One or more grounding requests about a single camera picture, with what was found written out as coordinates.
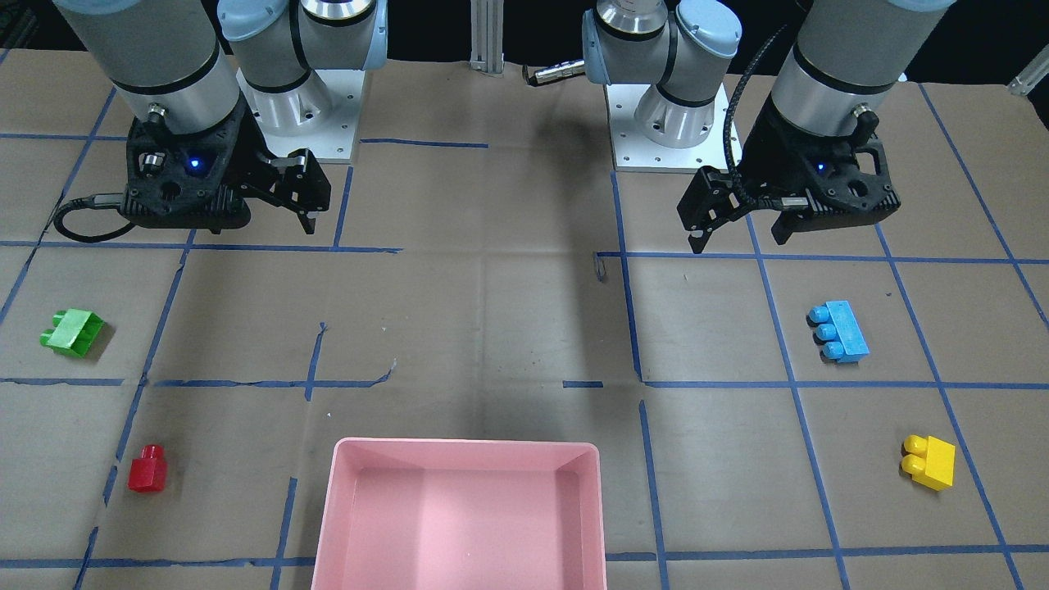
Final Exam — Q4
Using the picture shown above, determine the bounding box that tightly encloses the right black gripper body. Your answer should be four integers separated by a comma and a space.
123, 103, 273, 230

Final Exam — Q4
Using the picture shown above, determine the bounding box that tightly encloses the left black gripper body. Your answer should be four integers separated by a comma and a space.
738, 103, 901, 230

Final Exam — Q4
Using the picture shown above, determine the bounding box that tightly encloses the blue toy block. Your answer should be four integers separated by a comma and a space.
806, 300, 870, 365

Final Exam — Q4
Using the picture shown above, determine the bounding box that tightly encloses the green toy block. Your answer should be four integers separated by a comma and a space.
39, 307, 106, 359

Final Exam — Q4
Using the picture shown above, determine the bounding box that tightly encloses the yellow toy block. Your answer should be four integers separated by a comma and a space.
900, 434, 958, 492

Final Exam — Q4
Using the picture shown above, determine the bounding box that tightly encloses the red toy block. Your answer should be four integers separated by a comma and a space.
127, 444, 168, 493

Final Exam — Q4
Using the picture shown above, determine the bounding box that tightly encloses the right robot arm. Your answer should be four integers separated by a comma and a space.
52, 1, 388, 243

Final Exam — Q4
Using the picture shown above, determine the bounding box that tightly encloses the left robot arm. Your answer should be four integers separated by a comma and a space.
576, 1, 949, 254

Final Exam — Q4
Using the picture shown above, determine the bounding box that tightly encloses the pink plastic box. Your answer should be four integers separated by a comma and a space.
311, 438, 607, 589

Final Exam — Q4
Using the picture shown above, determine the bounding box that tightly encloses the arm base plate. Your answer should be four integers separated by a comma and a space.
606, 84, 729, 173
237, 70, 368, 165

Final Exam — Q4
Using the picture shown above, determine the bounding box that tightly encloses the aluminium frame post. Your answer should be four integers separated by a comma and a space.
469, 0, 505, 77

